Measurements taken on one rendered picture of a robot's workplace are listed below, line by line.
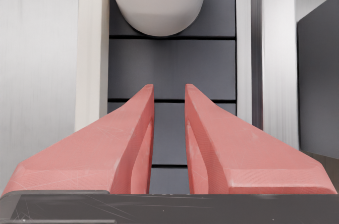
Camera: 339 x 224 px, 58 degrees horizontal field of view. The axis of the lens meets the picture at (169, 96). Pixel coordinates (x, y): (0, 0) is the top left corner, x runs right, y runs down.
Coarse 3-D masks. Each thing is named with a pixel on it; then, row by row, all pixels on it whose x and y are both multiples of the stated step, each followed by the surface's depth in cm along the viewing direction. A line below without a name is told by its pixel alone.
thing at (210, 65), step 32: (224, 0) 19; (128, 32) 18; (192, 32) 18; (224, 32) 18; (128, 64) 18; (160, 64) 18; (192, 64) 18; (224, 64) 18; (128, 96) 18; (160, 96) 18; (224, 96) 18; (160, 128) 18; (160, 160) 18; (160, 192) 18
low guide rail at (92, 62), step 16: (80, 0) 15; (96, 0) 15; (80, 16) 15; (96, 16) 15; (80, 32) 15; (96, 32) 15; (80, 48) 15; (96, 48) 15; (80, 64) 15; (96, 64) 15; (80, 80) 15; (96, 80) 15; (80, 96) 15; (96, 96) 15; (80, 112) 15; (96, 112) 15; (80, 128) 15
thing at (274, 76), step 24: (264, 0) 10; (288, 0) 10; (264, 24) 10; (288, 24) 10; (264, 48) 10; (288, 48) 10; (264, 72) 10; (288, 72) 10; (264, 96) 10; (288, 96) 10; (264, 120) 10; (288, 120) 10; (288, 144) 10
